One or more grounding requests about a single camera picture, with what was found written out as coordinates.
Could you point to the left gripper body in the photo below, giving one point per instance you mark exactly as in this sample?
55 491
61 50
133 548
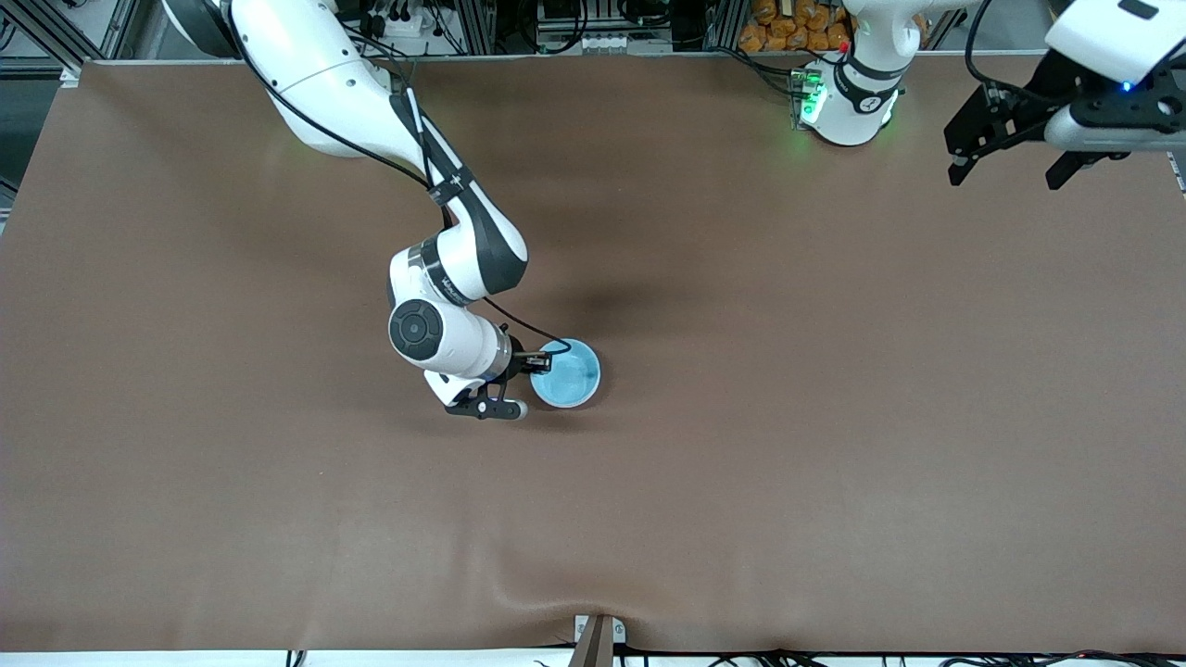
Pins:
1022 109

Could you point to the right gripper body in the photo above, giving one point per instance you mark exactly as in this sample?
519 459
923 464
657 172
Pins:
517 360

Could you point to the blue bowl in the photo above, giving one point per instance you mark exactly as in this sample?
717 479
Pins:
574 375

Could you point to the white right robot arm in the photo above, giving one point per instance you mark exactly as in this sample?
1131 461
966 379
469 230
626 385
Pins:
315 65

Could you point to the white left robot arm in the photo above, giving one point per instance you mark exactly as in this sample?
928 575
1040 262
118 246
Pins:
848 125

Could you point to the brown table cover sheet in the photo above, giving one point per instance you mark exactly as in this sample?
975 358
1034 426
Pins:
593 519

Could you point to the pile of orange items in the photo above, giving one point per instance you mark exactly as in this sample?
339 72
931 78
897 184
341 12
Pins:
788 32

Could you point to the brown mounting bar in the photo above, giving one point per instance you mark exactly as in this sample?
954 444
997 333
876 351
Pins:
593 648

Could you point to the white terminal strip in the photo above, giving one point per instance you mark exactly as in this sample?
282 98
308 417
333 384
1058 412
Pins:
611 43

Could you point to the white power strip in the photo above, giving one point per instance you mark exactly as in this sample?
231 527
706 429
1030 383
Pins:
408 23

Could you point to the aluminium frame post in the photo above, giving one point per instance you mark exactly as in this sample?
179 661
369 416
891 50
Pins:
474 23
725 23

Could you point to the grey metal bracket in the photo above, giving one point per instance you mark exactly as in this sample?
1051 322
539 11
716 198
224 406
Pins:
619 632

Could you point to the aluminium frame strut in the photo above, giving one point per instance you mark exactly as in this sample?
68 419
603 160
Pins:
56 32

